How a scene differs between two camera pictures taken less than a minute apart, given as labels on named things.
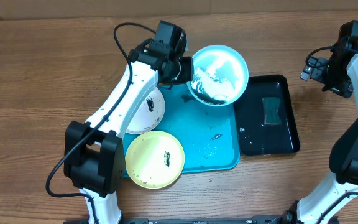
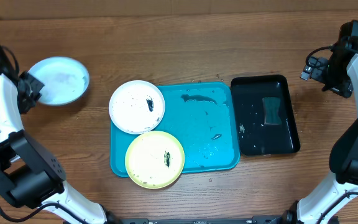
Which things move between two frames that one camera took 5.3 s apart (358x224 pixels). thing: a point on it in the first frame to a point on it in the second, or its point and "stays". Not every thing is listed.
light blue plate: (220, 75) to (65, 80)
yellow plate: (155, 159) stays
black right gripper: (345, 88) stays
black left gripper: (186, 73) to (36, 86)
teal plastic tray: (207, 134) stays
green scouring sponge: (271, 106) stays
